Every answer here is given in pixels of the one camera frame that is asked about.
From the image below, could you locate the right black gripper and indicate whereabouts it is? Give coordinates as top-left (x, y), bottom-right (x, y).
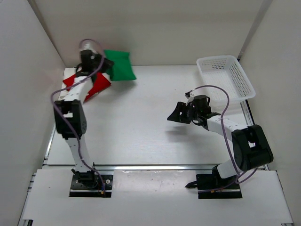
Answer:
top-left (168, 103), bottom-right (201, 125)

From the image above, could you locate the green t shirt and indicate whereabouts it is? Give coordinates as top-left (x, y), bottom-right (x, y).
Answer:
top-left (104, 49), bottom-right (136, 81)

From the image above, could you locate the red t shirt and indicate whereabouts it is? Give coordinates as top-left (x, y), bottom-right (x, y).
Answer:
top-left (63, 72), bottom-right (111, 102)

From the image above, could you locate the white t shirt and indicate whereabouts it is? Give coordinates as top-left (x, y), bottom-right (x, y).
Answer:
top-left (58, 68), bottom-right (76, 100)

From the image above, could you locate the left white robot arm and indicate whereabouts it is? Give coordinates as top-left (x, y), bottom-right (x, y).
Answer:
top-left (51, 47), bottom-right (113, 191)

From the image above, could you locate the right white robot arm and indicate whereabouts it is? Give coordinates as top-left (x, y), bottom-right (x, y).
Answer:
top-left (167, 95), bottom-right (274, 188)

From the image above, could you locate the white plastic basket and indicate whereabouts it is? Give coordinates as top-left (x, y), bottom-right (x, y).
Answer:
top-left (196, 55), bottom-right (256, 106)

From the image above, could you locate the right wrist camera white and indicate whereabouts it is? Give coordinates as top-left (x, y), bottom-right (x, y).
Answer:
top-left (185, 92), bottom-right (195, 105)

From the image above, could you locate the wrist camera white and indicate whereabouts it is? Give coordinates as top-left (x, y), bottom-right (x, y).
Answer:
top-left (80, 42), bottom-right (96, 52)
top-left (185, 92), bottom-right (195, 105)

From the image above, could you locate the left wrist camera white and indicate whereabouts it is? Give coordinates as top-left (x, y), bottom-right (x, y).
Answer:
top-left (80, 42), bottom-right (96, 52)

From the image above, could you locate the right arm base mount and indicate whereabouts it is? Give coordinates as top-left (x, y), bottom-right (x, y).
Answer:
top-left (185, 166), bottom-right (243, 199)

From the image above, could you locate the aluminium rail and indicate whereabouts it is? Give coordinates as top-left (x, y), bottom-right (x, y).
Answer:
top-left (43, 164), bottom-right (266, 172)

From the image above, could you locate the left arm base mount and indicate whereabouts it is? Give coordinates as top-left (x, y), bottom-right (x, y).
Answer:
top-left (69, 169), bottom-right (113, 198)

